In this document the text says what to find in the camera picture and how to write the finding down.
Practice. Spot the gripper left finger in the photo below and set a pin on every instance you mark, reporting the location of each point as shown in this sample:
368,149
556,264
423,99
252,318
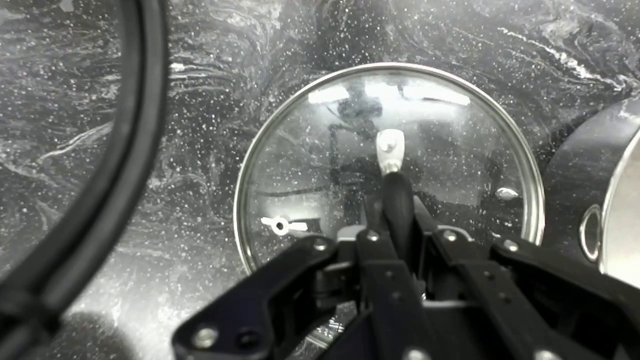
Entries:
280,290

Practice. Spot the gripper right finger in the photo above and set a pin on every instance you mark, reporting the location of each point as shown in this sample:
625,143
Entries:
550,280

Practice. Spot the silver pot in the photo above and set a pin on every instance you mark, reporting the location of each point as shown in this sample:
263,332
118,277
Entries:
580,175

